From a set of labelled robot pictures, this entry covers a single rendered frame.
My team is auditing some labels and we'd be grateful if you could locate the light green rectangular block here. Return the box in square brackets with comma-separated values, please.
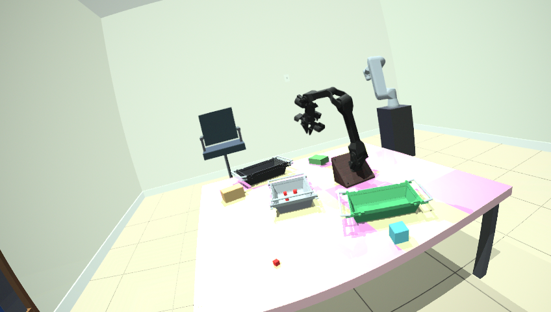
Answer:
[309, 155, 329, 166]

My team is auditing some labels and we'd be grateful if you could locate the small cyan block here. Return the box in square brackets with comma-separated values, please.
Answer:
[389, 221, 409, 245]

